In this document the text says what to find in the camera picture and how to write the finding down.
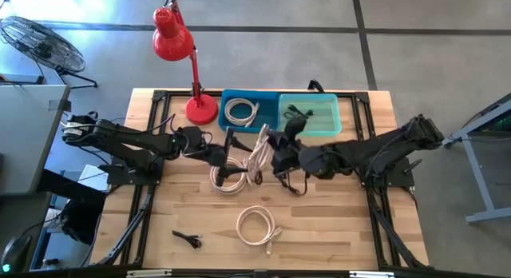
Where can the black computer mouse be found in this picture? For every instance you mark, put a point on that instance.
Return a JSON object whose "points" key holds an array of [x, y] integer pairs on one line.
{"points": [[16, 250]]}

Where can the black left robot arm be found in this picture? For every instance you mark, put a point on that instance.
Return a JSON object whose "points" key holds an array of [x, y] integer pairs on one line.
{"points": [[131, 140]]}

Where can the teal translucent plastic bin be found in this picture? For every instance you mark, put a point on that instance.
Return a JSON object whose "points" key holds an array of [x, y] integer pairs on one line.
{"points": [[325, 118]]}

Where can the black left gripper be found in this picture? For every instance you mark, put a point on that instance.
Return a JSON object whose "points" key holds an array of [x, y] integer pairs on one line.
{"points": [[215, 154]]}

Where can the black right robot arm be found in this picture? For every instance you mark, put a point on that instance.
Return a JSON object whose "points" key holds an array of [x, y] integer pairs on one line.
{"points": [[379, 150]]}

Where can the blue plastic bin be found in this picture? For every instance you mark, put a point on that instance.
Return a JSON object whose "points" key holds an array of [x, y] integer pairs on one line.
{"points": [[267, 106]]}

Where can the grey metal table frame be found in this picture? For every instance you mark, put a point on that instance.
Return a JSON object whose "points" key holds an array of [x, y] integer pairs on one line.
{"points": [[477, 170]]}

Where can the black floor fan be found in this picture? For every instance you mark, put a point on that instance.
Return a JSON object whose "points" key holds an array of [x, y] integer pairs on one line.
{"points": [[44, 44]]}

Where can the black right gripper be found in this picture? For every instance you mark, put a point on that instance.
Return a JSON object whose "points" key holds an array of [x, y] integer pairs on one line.
{"points": [[285, 160]]}

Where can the grey side table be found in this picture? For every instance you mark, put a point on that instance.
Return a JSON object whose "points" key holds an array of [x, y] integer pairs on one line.
{"points": [[28, 138]]}

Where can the black aluminium table frame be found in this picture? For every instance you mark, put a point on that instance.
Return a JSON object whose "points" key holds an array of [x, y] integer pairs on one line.
{"points": [[158, 96]]}

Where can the red desk lamp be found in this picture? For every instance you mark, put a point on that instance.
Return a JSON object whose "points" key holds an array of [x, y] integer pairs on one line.
{"points": [[171, 40]]}

